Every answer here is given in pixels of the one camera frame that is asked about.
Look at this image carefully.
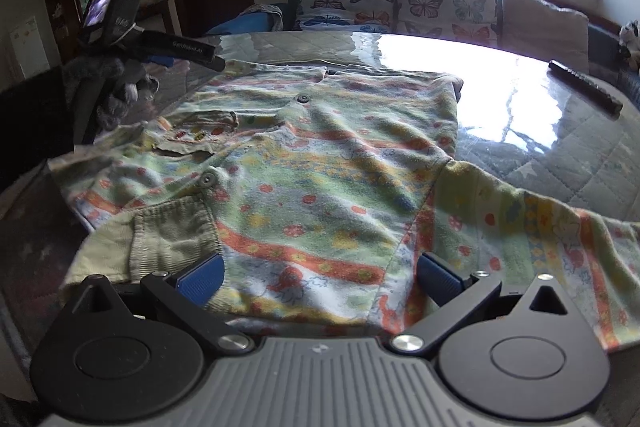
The plain beige cushion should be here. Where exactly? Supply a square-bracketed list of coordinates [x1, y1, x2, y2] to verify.
[500, 0, 591, 72]

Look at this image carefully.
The grey striped cloth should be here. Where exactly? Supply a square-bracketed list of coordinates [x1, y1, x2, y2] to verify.
[240, 3, 286, 30]

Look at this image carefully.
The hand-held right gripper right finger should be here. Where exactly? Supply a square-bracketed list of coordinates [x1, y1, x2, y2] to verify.
[390, 250, 571, 355]

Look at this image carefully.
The small wooden side table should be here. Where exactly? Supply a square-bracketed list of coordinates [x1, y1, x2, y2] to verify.
[135, 0, 176, 35]

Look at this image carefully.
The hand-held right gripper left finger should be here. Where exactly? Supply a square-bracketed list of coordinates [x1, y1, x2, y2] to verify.
[71, 250, 252, 355]

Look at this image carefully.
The square butterfly print cushion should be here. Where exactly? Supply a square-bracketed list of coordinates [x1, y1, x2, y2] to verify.
[396, 0, 501, 48]

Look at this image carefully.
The blue cloth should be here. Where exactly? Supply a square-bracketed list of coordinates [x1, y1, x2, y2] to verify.
[207, 14, 281, 36]

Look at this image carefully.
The patterned pastel flannel shirt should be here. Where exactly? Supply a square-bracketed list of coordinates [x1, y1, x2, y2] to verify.
[47, 57, 640, 353]

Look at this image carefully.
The black remote control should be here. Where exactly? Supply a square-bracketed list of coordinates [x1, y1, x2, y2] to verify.
[547, 59, 623, 116]

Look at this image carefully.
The long butterfly print cushion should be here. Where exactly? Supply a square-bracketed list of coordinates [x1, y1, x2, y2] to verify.
[296, 0, 401, 32]

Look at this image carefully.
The black and white plush toy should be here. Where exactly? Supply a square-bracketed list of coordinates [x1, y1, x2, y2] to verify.
[620, 21, 640, 72]

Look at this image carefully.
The person's left hand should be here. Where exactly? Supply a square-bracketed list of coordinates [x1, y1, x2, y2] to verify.
[62, 56, 161, 132]

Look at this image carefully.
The white wall chart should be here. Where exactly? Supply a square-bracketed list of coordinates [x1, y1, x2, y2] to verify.
[9, 16, 51, 80]

